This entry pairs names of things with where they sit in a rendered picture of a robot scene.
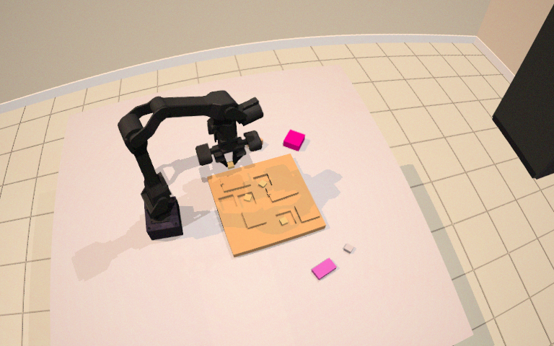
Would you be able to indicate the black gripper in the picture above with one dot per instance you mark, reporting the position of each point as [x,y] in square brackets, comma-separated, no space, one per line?
[225,145]

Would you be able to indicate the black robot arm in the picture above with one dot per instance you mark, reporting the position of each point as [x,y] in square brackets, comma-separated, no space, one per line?
[219,106]

